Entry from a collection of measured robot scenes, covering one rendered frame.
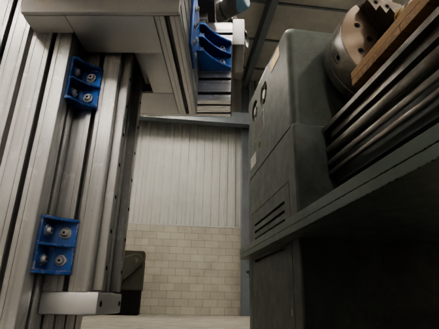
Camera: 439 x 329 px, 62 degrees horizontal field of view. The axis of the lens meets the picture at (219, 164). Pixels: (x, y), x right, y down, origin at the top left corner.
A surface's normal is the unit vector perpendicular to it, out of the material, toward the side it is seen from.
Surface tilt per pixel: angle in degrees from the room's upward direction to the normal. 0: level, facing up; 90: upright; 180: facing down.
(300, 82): 90
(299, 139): 90
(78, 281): 90
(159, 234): 90
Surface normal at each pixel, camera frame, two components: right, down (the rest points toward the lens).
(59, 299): -0.02, -0.35
